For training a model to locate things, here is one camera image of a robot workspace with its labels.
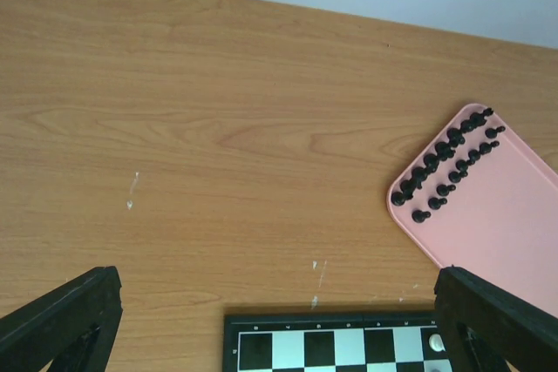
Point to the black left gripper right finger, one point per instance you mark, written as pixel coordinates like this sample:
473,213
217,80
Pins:
485,328

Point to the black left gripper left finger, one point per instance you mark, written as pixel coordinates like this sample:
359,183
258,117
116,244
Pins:
71,328

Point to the white chess piece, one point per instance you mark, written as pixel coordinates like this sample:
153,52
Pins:
436,343

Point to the black chess piece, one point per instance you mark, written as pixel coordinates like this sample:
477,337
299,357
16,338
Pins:
478,119
444,151
421,174
432,161
468,125
410,184
455,137

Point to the black and white chessboard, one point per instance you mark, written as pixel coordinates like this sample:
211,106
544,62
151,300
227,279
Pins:
359,341

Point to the pink plastic tray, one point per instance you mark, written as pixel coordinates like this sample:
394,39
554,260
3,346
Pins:
501,221

